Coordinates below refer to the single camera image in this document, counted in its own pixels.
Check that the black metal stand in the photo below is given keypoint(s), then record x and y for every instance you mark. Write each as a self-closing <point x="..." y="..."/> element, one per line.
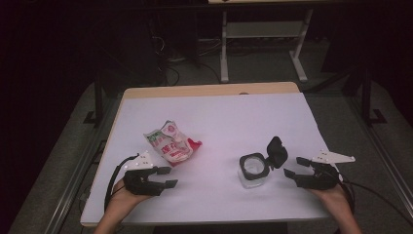
<point x="367" y="97"/>
<point x="98" y="97"/>

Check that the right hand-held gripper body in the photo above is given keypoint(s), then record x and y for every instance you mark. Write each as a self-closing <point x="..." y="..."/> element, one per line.
<point x="319" y="177"/>

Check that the aluminium floor rail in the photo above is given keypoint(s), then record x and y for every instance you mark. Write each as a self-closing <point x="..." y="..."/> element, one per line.
<point x="76" y="182"/>
<point x="386" y="156"/>

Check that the person's left hand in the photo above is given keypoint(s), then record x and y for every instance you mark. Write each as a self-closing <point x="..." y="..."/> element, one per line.
<point x="125" y="196"/>

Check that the white metal desk frame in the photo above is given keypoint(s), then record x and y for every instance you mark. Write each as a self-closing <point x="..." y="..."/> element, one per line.
<point x="259" y="31"/>

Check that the person's right hand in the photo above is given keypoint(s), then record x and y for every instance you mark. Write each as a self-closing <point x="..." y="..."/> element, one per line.
<point x="334" y="198"/>

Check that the white table cover sheet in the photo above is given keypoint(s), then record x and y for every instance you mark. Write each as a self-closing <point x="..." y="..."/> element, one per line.
<point x="220" y="117"/>

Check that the wooden table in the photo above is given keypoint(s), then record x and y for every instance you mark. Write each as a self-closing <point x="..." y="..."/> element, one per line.
<point x="207" y="88"/>

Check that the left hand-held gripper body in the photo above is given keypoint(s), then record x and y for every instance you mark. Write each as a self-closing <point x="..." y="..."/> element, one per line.
<point x="141" y="183"/>

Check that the clear jar with black lid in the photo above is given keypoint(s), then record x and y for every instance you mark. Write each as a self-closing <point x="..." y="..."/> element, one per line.
<point x="255" y="170"/>

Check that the red and white snack packet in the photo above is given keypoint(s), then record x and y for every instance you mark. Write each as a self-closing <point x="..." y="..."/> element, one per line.
<point x="172" y="146"/>

